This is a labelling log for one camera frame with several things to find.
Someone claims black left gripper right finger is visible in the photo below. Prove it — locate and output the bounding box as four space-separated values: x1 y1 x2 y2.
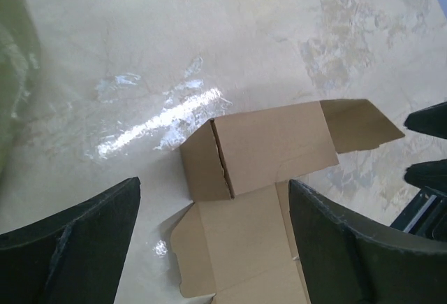
288 180 446 303

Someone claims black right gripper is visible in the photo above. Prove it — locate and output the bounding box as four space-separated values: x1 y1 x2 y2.
390 102 447 238

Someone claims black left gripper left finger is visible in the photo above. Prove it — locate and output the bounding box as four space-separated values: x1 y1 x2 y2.
1 177 140 303

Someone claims cardboard box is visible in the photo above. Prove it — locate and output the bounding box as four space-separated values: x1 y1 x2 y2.
170 99 403 303

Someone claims green plastic basket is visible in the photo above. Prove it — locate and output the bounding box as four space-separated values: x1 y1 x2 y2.
1 0 41 170

